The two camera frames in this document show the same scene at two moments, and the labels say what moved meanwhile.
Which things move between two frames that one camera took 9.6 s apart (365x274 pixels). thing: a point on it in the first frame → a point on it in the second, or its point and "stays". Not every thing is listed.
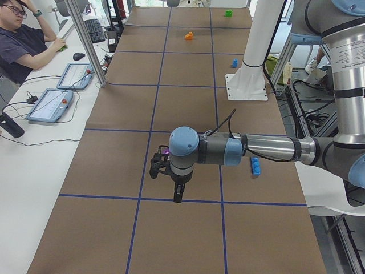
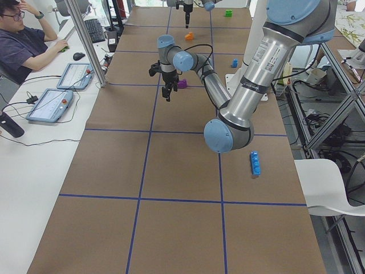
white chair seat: [324, 192] stays
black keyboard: [95, 30] stays
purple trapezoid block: [165, 150] → [182, 84]
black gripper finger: [181, 189] → [175, 86]
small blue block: [235, 63] stays
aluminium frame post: [76, 17] stays
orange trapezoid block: [189, 36] stays
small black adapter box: [32, 100] stays
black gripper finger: [177, 193] → [166, 92]
